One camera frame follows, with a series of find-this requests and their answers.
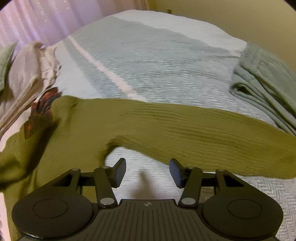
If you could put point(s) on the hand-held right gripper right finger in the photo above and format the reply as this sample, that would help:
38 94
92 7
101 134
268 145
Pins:
177 172

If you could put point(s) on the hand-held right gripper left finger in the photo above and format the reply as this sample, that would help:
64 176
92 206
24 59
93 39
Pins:
119 172

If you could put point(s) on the olive knit sweater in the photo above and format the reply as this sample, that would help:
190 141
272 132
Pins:
161 129

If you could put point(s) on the red and black printed cloth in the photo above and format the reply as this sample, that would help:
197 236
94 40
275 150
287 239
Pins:
42 109

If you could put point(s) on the quilted striped bedspread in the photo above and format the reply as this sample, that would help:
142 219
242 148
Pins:
150 58

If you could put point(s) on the grey folded blanket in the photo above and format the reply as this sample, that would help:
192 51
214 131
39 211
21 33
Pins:
266 78

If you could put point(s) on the pink folded blanket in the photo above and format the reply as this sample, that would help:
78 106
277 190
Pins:
27 69

